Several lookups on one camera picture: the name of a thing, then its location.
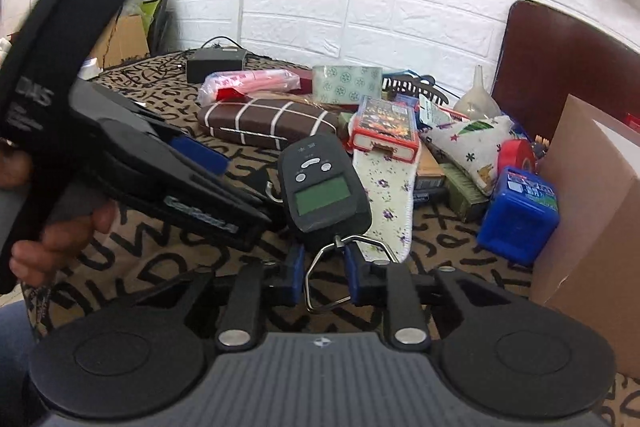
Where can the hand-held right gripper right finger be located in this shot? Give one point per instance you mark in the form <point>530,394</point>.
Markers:
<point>352,277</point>

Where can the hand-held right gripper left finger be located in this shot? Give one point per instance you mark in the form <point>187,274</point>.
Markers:
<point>295,274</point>

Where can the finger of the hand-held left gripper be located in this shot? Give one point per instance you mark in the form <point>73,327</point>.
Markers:
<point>200,212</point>
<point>200,154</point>

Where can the brown checked case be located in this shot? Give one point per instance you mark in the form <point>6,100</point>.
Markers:
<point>260,122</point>

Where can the black digital scale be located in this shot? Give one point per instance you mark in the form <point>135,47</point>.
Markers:
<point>325,187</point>

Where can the brown cardboard box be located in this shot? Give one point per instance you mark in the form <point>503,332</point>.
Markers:
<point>590,232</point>

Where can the person's left hand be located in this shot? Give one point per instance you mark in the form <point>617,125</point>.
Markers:
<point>55,247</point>

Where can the flat brown cardboard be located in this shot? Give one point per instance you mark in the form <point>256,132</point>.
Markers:
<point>122,42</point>

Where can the white floral insole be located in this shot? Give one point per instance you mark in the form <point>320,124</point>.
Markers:
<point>387,202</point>

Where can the pink plastic packet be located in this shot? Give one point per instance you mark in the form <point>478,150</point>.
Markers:
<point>245,84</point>

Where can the black power adapter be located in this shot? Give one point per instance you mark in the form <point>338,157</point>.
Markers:
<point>215,64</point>

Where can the yellow green bag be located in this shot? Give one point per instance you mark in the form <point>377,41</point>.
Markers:
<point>152,24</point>

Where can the grey blue small box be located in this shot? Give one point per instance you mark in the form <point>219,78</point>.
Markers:
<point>430,197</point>

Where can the maroon box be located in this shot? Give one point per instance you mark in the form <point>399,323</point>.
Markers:
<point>302,79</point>

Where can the brown small box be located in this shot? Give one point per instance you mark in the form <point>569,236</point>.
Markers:
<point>429,167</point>

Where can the green carton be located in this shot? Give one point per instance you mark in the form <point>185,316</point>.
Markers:
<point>462,194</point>

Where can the red card box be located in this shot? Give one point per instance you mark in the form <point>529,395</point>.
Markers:
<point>382,127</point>

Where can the green patterned box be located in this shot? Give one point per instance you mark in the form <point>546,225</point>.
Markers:
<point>345,84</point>

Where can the blue plastic box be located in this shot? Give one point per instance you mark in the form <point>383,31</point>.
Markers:
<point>520,217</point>

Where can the white tree print pouch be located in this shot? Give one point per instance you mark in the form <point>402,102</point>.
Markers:
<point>475,147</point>

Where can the green white card packet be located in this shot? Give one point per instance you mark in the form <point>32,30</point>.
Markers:
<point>440,112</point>

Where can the black hair claw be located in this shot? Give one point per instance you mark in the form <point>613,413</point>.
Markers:
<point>410,87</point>

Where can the red tape roll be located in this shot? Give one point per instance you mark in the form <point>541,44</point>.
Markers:
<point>517,157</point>

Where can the clear plastic funnel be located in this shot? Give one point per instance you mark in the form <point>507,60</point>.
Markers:
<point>477,99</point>

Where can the person's leg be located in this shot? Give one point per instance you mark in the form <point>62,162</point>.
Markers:
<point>12,357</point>

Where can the brown wooden board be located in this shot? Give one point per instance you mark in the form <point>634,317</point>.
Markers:
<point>550,57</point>

